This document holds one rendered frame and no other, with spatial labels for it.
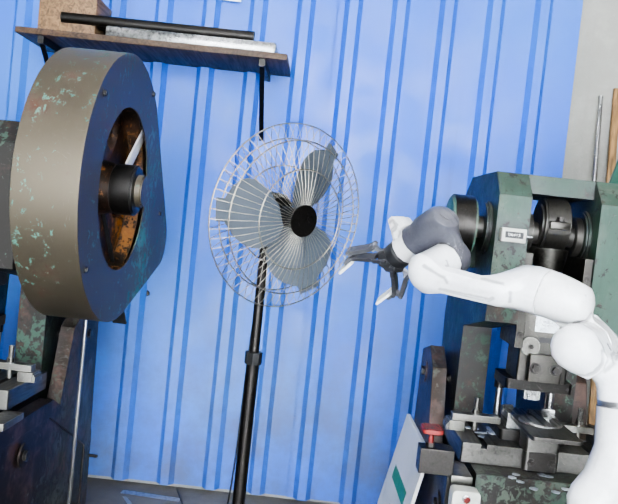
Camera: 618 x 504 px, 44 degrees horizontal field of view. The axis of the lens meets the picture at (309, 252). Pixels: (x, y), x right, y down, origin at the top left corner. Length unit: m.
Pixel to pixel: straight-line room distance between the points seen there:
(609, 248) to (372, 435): 1.65
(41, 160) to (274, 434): 1.95
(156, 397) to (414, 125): 1.70
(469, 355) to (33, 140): 1.50
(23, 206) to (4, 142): 0.37
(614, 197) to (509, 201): 0.31
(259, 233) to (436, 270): 0.66
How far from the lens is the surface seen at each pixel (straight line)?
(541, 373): 2.38
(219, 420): 3.60
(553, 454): 2.38
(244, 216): 2.31
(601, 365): 1.73
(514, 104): 3.63
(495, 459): 2.38
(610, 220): 2.39
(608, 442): 1.76
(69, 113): 2.13
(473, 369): 2.63
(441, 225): 1.88
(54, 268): 2.16
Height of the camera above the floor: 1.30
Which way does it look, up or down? 3 degrees down
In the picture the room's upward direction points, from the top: 6 degrees clockwise
